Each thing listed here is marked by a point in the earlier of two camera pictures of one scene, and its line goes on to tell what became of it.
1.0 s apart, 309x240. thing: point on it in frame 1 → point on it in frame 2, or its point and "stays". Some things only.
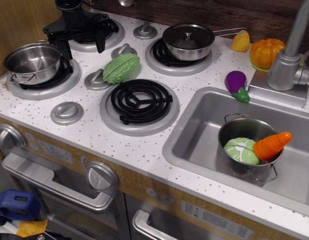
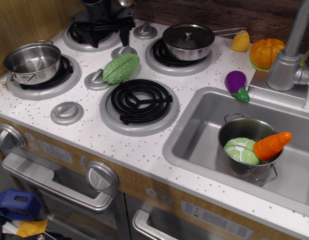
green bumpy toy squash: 120,68 stays
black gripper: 74,22 → 103,13
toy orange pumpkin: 263,52 stays
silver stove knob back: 145,31 stays
